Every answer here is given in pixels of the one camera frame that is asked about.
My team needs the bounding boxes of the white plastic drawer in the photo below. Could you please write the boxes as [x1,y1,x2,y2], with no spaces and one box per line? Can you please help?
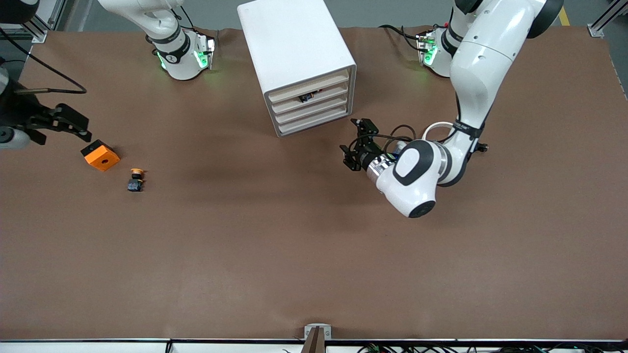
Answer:
[277,104,353,136]
[271,81,351,114]
[268,69,350,102]
[274,93,352,126]

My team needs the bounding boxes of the orange and black button box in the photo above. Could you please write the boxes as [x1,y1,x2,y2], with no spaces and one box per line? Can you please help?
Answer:
[81,140,121,172]

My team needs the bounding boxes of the white drawer cabinet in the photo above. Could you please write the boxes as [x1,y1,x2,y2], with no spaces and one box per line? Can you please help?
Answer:
[237,0,357,138]

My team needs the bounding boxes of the white curved plastic clip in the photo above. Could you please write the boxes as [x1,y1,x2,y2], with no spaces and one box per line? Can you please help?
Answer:
[421,122,458,144]

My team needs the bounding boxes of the brown table cover sheet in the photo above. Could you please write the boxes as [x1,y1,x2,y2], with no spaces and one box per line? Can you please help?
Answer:
[0,25,628,342]

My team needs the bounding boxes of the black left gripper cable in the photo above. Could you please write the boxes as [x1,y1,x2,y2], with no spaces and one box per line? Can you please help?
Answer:
[377,125,419,149]

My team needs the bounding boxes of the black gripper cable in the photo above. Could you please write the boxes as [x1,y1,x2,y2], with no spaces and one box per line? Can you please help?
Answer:
[377,125,419,149]
[0,27,87,95]

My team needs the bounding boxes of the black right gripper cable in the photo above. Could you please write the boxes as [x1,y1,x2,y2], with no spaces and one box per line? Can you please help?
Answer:
[0,27,87,95]

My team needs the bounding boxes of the aluminium frame post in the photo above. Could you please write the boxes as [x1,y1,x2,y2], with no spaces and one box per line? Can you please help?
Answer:
[20,0,67,44]
[588,0,628,38]

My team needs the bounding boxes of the yellow push button switch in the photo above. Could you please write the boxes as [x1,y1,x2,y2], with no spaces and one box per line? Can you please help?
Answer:
[128,168,146,193]

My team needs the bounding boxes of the black left arm base cable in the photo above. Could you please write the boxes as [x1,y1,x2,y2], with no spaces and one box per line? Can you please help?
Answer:
[379,24,425,53]

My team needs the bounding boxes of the black arm base cable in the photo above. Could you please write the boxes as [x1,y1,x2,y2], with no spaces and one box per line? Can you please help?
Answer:
[379,24,425,53]
[174,2,198,33]

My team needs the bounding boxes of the black right arm base cable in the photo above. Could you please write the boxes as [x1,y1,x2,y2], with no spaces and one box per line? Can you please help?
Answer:
[174,2,198,33]

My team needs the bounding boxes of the silver metal bracket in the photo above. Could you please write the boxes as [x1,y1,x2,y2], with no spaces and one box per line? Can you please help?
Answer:
[304,324,332,341]

